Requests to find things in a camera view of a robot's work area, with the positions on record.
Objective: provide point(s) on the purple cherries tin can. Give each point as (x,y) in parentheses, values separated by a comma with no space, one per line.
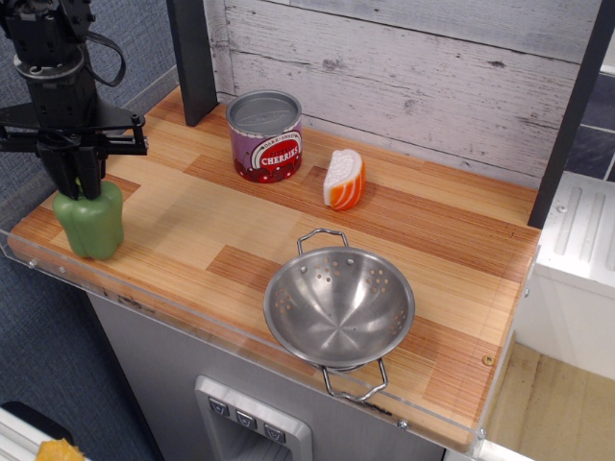
(266,135)

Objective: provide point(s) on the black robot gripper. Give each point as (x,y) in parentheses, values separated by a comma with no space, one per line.
(67,112)

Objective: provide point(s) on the toy salmon sushi piece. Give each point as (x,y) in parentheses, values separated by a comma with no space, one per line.
(345,181)

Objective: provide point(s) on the dark grey left post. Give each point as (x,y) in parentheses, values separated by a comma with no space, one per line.
(190,35)

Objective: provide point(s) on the dark grey right post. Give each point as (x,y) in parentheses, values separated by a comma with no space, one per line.
(587,76)

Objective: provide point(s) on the silver dispenser button panel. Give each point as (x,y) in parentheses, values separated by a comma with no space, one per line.
(240,427)

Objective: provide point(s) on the stainless steel colander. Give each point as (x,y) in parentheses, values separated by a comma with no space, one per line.
(340,308)

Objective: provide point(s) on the white toy sink unit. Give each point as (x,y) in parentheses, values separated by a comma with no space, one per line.
(567,310)

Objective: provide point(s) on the dark grey post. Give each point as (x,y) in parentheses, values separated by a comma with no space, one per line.
(587,76)
(190,35)

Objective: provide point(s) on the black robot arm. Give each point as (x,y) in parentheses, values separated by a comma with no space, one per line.
(50,40)

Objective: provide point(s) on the green toy bell pepper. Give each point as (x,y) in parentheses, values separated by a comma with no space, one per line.
(93,228)

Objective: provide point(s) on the yellow object at corner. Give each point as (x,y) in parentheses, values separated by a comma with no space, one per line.
(58,450)

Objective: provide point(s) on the grey toy fridge cabinet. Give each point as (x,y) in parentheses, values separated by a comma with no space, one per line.
(162,363)

